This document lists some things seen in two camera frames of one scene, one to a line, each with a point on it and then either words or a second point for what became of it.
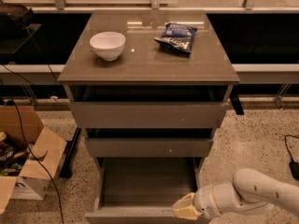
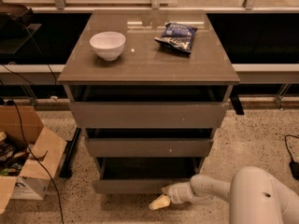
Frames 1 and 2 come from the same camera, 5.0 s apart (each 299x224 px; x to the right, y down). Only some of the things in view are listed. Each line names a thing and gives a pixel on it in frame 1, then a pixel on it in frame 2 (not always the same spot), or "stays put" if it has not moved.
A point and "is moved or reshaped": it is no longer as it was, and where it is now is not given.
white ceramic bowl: (108, 45) stays put
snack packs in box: (10, 160) stays put
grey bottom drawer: (142, 189) is moved or reshaped
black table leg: (65, 171) stays put
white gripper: (204, 202) → (177, 194)
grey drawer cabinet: (149, 88) stays put
